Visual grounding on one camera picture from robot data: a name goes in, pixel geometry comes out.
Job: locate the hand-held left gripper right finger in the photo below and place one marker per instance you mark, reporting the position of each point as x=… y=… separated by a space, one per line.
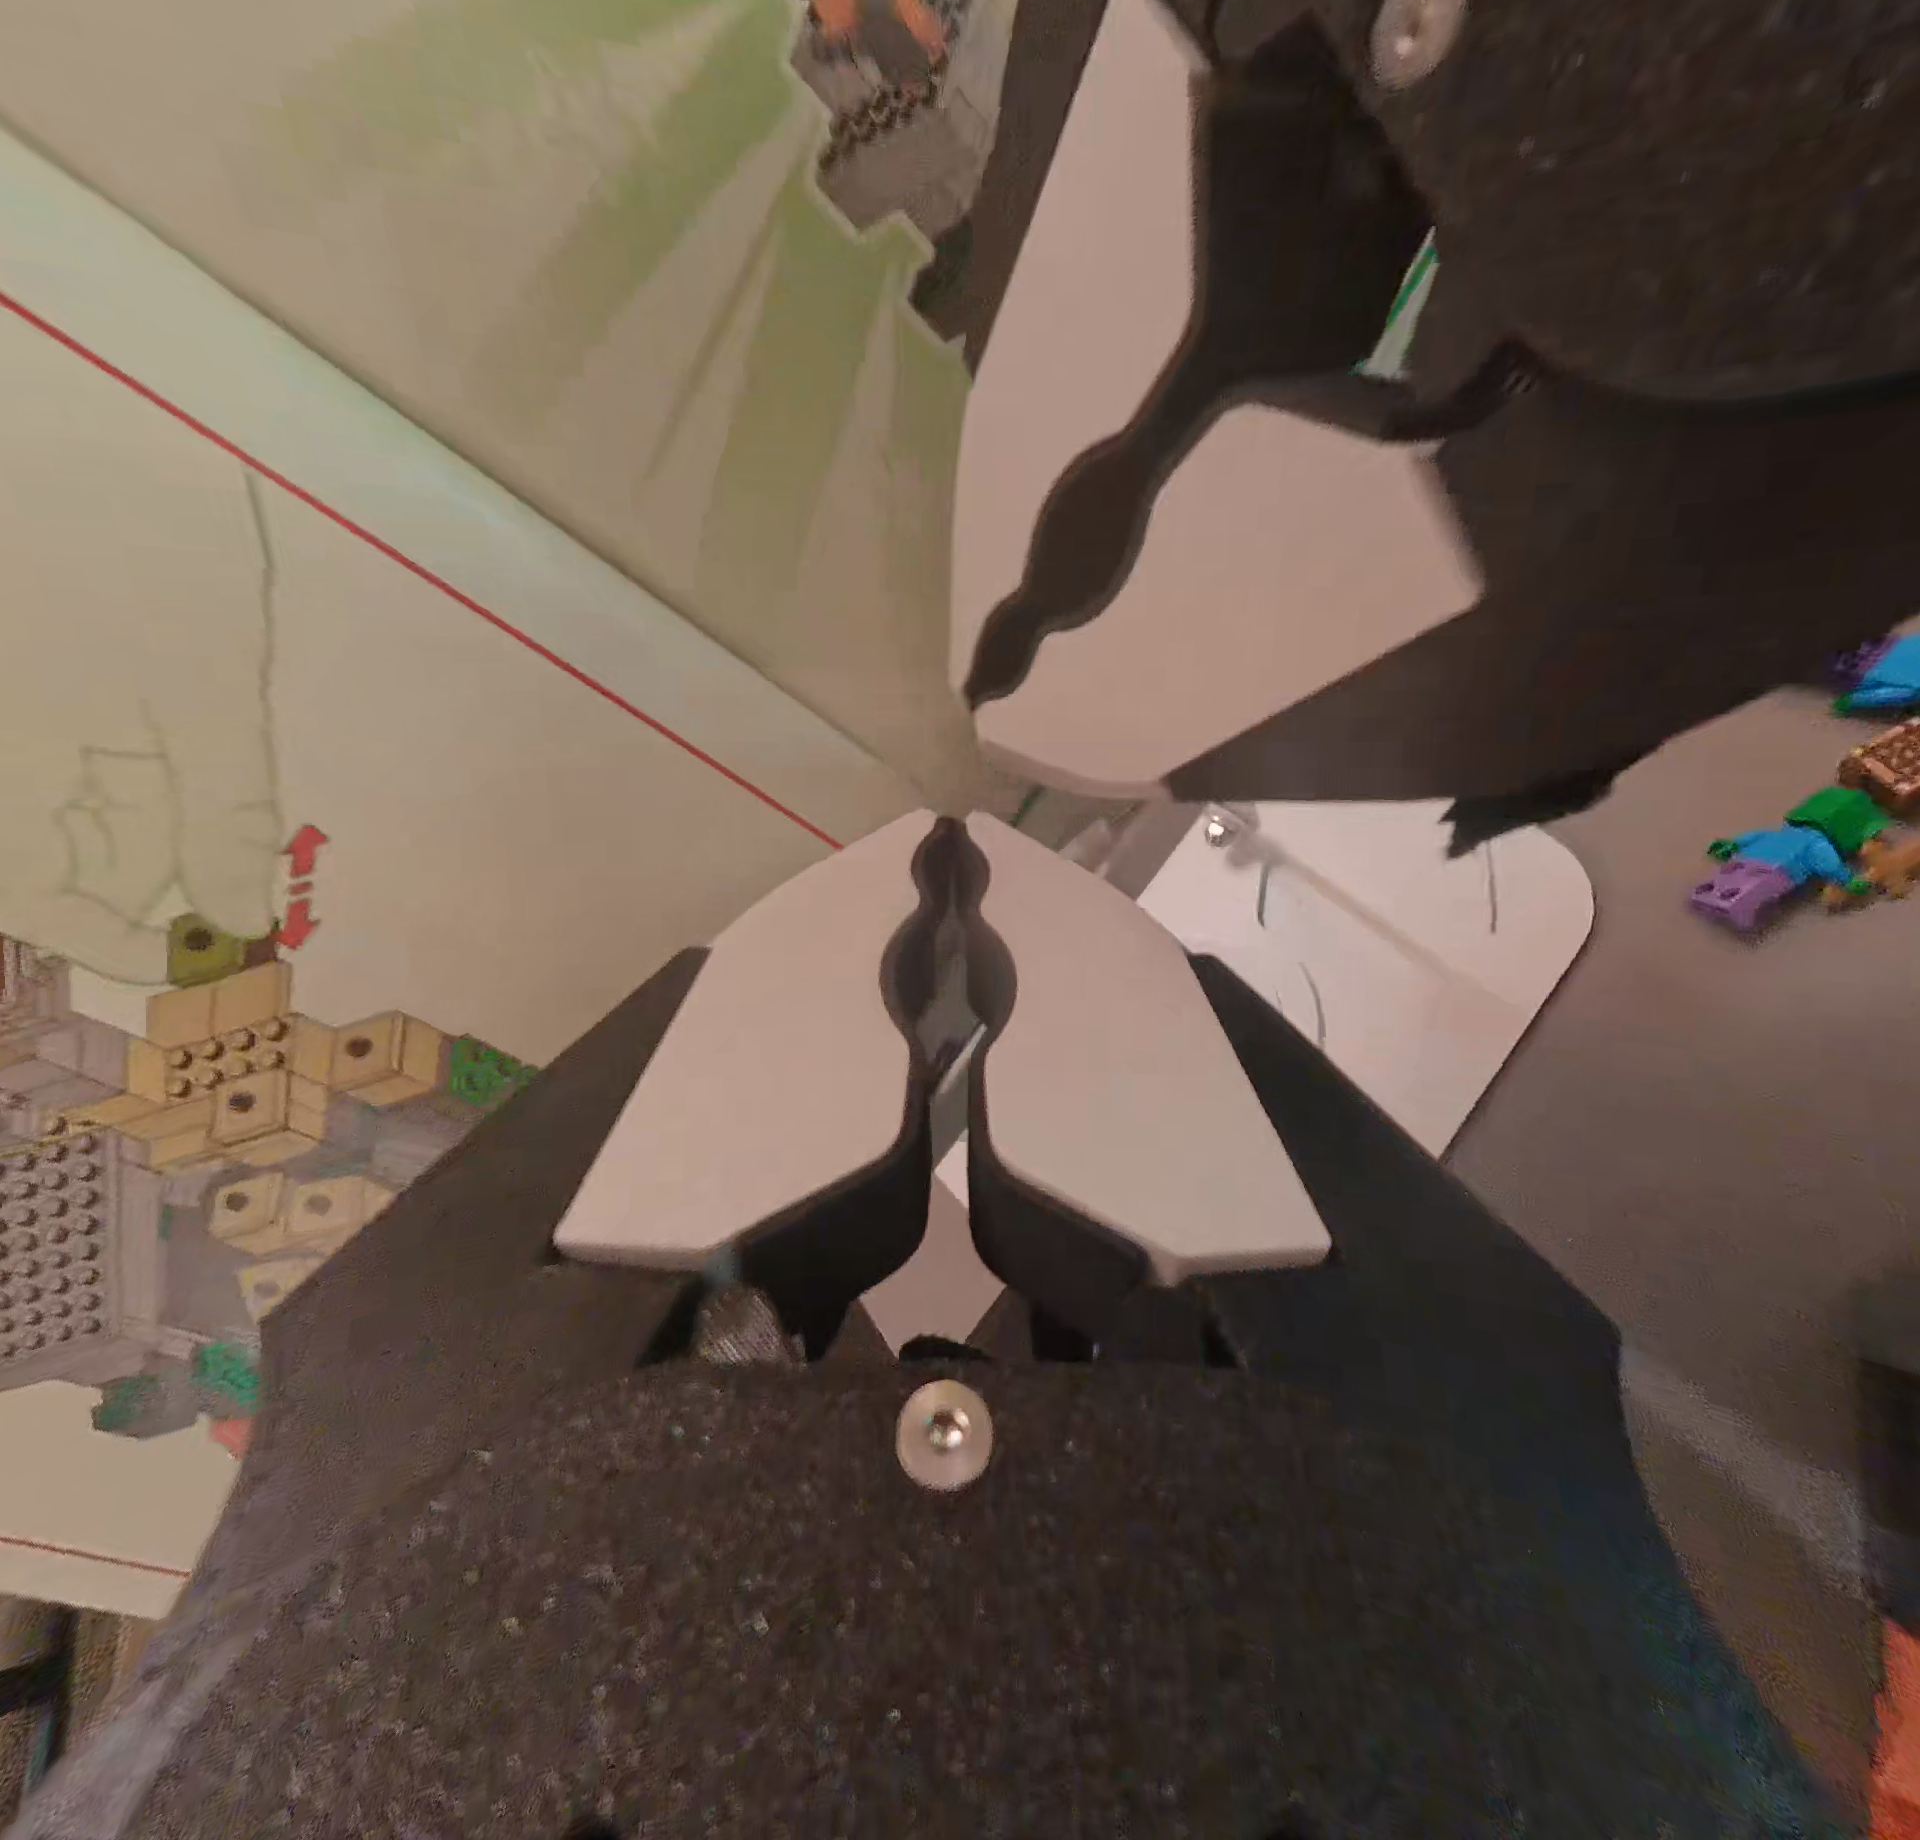
x=1155 y=1122

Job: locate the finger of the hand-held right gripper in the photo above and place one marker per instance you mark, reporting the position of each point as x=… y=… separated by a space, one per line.
x=1082 y=267
x=1290 y=597

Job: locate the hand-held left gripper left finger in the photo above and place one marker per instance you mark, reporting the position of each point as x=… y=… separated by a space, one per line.
x=752 y=1122

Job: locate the instruction booklet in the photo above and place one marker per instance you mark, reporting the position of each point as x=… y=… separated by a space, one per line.
x=452 y=747

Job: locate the grey desk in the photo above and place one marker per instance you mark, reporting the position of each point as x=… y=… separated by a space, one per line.
x=1682 y=1197

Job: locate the white book stand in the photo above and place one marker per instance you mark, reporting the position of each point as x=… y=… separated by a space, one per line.
x=1425 y=1002

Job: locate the pile of small toy figures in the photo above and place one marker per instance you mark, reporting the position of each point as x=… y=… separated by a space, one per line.
x=1817 y=837

